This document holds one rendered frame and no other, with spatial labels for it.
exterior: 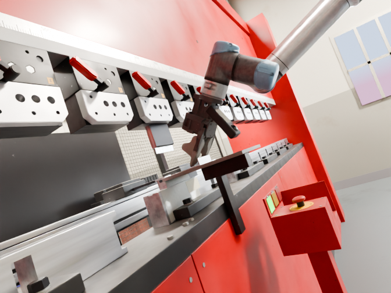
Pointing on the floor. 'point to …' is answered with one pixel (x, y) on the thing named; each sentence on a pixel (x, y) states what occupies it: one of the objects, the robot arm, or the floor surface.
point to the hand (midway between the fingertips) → (199, 162)
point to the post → (162, 162)
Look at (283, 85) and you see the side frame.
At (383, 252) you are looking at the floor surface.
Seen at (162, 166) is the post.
